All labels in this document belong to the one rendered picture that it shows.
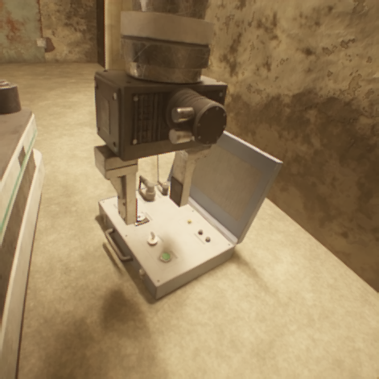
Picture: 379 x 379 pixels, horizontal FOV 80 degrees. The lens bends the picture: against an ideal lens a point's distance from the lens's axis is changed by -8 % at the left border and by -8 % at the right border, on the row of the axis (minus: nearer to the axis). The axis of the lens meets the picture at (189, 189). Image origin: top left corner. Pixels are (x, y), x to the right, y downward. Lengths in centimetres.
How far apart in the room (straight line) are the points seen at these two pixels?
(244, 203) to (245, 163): 12
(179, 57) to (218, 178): 47
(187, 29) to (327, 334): 73
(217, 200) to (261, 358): 45
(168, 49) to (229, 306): 59
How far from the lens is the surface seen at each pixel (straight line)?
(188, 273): 67
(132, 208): 56
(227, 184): 77
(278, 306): 74
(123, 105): 40
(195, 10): 45
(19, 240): 61
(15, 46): 428
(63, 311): 68
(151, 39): 42
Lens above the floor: 57
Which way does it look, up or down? 33 degrees down
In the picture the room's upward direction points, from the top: 9 degrees clockwise
